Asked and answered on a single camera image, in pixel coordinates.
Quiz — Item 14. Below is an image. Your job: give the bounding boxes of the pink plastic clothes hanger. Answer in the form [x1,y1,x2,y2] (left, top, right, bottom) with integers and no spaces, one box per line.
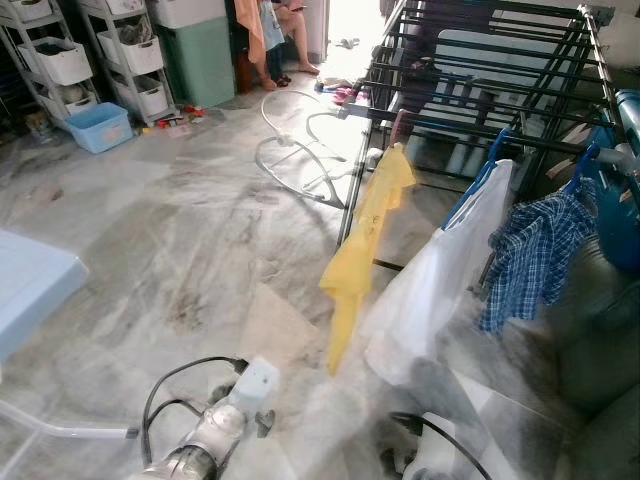
[393,108,413,151]

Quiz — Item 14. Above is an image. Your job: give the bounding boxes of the peach hanging cloth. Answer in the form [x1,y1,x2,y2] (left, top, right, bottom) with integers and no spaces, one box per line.
[235,0,266,66]

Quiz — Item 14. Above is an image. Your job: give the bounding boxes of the pale grey slatted bench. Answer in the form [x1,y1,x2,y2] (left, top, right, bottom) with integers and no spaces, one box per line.
[405,28,591,179]

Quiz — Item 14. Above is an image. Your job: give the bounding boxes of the white plastic folding table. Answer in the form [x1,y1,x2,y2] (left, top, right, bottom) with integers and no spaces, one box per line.
[0,228,136,441]

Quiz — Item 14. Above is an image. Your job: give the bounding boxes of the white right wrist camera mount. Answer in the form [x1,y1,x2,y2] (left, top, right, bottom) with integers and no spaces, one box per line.
[405,425,471,480]

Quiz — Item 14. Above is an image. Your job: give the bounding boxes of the blue plaid shirt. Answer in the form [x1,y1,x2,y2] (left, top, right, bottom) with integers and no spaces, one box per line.
[478,180,601,334]

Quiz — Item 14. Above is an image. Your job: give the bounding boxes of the seated adult person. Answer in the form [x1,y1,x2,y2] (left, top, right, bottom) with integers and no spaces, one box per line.
[272,0,323,79]

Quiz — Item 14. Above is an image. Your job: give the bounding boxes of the green plastic cabinet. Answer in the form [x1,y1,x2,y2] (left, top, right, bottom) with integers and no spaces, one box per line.
[150,0,238,109]

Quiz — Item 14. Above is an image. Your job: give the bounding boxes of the child in light blue shirt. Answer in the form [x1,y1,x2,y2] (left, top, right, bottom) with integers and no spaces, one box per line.
[256,0,291,89]

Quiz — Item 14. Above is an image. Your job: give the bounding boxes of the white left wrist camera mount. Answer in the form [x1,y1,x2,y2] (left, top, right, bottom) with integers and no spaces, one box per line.
[228,357,281,419]

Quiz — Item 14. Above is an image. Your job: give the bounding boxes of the white t-shirt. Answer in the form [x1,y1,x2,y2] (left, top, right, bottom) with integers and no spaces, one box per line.
[360,160,516,386]

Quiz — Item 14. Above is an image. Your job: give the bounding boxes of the grey-green leather sofa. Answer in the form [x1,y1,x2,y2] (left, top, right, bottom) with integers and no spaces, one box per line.
[545,235,640,480]

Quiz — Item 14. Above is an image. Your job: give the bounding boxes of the yellow t-shirt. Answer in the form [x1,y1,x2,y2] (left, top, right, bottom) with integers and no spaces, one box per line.
[320,143,416,376]

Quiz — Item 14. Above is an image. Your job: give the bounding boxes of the light blue plastic basin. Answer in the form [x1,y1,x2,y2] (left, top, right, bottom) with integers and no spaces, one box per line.
[65,103,133,154]

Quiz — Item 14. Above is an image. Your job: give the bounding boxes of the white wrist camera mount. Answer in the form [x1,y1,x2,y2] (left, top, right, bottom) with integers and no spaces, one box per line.
[405,425,471,480]
[228,357,281,419]

